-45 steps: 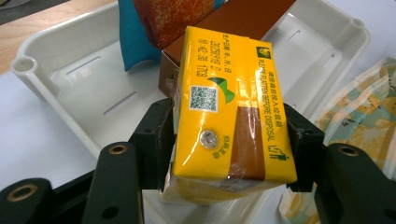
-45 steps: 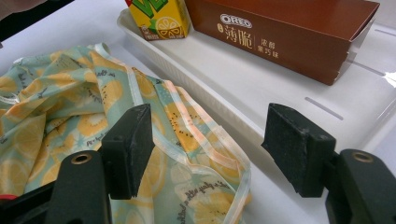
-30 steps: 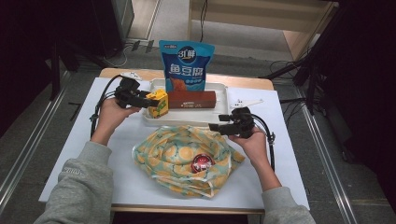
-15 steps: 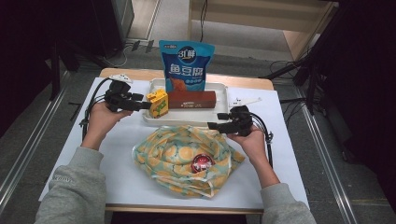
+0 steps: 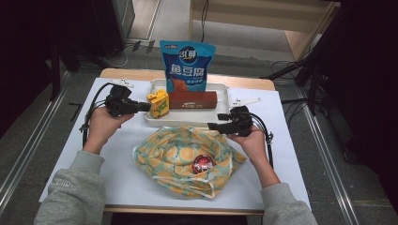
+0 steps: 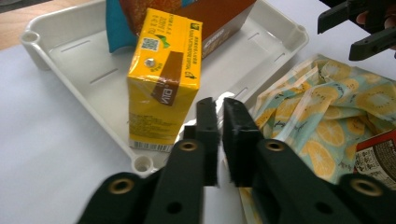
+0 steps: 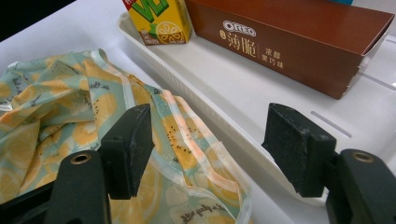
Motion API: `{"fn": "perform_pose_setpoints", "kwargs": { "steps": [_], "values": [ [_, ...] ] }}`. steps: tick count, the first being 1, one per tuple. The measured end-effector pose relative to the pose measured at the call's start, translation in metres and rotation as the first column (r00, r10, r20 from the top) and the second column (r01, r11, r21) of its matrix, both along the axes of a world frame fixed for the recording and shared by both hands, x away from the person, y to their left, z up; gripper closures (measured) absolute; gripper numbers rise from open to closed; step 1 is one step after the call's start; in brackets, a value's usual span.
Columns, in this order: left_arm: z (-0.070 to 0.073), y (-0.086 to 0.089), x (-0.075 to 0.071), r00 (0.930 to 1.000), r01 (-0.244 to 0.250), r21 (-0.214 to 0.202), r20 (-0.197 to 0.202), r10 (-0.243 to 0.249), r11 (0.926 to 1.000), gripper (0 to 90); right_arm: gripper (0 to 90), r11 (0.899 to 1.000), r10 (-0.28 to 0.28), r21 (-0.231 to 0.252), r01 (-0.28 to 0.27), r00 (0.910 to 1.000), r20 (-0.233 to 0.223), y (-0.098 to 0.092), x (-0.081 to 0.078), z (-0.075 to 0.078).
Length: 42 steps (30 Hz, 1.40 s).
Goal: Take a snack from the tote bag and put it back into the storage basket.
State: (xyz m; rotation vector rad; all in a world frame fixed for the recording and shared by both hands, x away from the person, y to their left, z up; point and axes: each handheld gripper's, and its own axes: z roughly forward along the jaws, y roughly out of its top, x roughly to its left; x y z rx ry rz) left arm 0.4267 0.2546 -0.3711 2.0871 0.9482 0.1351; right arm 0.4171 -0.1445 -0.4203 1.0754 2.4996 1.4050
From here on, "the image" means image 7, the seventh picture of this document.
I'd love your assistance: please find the yellow drink carton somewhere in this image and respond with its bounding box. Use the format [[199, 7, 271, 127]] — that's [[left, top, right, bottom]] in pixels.
[[121, 0, 193, 47]]

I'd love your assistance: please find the lemon print fabric bag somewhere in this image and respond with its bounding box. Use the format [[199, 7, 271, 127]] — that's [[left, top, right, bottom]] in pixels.
[[0, 48, 254, 224]]

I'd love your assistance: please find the brown biscuit box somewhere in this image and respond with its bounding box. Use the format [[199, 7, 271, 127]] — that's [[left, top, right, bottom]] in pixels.
[[184, 0, 396, 101]]

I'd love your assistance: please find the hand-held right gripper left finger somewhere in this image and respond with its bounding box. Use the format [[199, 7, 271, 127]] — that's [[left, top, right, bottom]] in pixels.
[[100, 103, 156, 201]]

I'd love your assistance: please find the white plastic tray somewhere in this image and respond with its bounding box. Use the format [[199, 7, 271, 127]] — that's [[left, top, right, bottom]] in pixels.
[[117, 0, 396, 209]]

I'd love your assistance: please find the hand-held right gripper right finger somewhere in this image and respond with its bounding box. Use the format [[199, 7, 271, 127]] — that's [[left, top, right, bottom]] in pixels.
[[261, 102, 338, 199]]

